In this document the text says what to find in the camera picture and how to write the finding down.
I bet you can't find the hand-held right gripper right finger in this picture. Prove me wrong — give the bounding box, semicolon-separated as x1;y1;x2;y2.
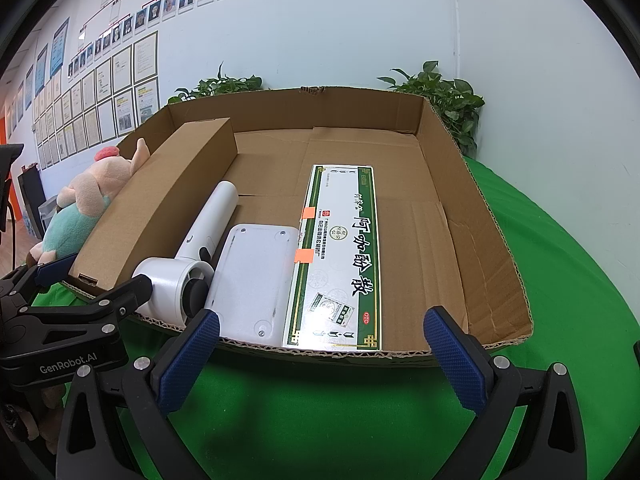
422;306;587;480

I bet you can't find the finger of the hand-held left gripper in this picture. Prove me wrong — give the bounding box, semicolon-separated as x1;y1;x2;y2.
3;254;79;311
15;274;154;345

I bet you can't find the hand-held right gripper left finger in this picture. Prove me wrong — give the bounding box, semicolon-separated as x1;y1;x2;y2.
56;308;222;480

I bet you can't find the pink pig plush toy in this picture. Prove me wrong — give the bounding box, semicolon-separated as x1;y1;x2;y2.
27;137;151;267

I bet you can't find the white plastic device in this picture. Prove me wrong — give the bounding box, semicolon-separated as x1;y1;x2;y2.
202;222;301;346

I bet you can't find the long brown cardboard carton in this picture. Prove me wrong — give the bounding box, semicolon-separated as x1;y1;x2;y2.
68;117;239;286

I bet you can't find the white hair dryer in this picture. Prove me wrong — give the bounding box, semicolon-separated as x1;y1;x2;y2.
131;180;240;331

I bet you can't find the large cardboard box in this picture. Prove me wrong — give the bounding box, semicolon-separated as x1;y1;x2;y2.
60;86;535;367

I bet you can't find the green white medicine box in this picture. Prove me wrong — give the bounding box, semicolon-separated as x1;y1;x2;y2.
281;162;383;352

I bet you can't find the person's left hand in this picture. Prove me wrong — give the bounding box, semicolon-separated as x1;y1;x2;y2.
39;384;69;456

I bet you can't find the grey plastic stool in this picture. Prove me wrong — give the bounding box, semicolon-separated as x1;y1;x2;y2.
39;196;60;233

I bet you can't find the black cabinet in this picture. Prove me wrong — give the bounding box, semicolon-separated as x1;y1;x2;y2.
17;161;46;241

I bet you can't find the green tablecloth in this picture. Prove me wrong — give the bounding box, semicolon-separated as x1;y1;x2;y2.
30;155;640;480

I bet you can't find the group of framed certificates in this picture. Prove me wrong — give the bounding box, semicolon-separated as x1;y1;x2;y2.
30;30;161;171

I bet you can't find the green potted plant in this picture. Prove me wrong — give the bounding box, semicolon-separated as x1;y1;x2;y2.
167;62;263;106
377;61;486;158

